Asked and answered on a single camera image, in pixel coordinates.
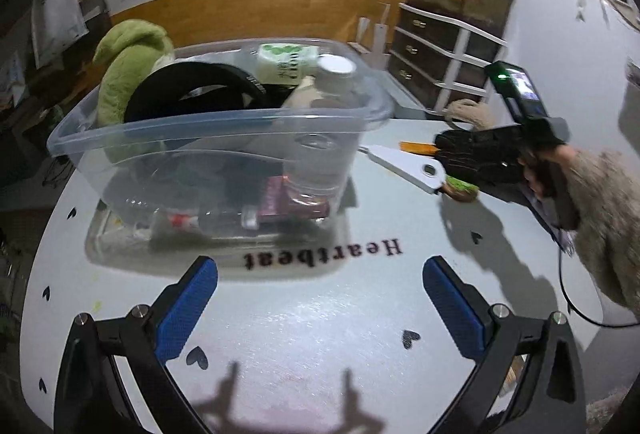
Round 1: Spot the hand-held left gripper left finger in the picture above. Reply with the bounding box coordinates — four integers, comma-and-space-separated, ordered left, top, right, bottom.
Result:
54, 255, 219, 434

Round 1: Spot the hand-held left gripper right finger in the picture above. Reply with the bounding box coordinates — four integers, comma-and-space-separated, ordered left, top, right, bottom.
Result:
422, 257, 587, 434

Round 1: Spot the clear tube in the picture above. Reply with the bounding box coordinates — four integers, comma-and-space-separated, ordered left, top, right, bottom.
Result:
150, 209, 261, 240

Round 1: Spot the maroon box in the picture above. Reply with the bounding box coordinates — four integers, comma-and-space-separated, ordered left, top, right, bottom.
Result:
257, 177, 331, 220

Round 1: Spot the clear plastic container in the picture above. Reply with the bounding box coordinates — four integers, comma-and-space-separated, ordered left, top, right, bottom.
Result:
46, 38, 393, 265

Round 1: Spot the clear plastic bottle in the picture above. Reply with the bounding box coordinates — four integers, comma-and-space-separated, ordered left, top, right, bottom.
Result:
280, 54, 358, 210

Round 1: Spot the black cap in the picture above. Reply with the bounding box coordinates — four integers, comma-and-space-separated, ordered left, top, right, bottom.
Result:
122, 62, 266, 155

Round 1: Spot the green and white carton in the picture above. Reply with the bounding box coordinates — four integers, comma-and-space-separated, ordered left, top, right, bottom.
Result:
256, 42, 321, 88

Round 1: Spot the green plush toy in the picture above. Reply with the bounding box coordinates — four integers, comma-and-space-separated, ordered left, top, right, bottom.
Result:
92, 19, 176, 165

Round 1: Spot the person's right hand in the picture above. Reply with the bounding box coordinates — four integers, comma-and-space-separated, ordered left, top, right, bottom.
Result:
517, 145, 573, 204

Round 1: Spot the beige plush toy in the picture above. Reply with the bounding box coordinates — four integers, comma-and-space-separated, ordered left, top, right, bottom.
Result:
442, 98, 493, 131

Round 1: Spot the dark plastic drawer unit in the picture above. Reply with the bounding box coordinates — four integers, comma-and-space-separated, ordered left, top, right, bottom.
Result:
387, 3, 510, 115

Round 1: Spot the green topped brush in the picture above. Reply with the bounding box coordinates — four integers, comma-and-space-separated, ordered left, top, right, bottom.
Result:
442, 174, 480, 204

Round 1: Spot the white flat tool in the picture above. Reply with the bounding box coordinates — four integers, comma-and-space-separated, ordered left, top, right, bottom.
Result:
357, 144, 446, 195

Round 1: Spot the white desk organizer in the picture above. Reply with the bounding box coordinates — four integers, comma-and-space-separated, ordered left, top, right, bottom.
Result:
347, 3, 401, 70

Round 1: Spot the white tote bag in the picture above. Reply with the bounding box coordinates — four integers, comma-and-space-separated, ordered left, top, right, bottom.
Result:
31, 0, 90, 70

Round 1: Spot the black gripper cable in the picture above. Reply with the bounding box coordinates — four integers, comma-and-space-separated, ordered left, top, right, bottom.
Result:
555, 224, 640, 329

